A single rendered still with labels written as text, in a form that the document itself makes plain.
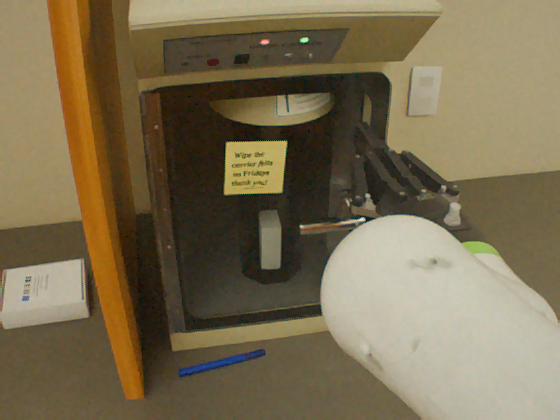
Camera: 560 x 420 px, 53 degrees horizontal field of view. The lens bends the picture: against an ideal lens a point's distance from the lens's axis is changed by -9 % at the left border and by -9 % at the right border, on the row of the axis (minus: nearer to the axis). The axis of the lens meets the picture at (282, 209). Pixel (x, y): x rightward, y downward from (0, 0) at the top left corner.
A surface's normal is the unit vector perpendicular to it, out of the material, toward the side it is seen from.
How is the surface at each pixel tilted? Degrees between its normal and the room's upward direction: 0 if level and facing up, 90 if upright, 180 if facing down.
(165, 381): 0
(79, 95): 90
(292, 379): 0
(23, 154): 90
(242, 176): 90
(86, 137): 90
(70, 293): 0
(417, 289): 31
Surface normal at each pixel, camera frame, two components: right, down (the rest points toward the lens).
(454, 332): -0.58, -0.61
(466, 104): 0.21, 0.56
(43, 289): 0.01, -0.82
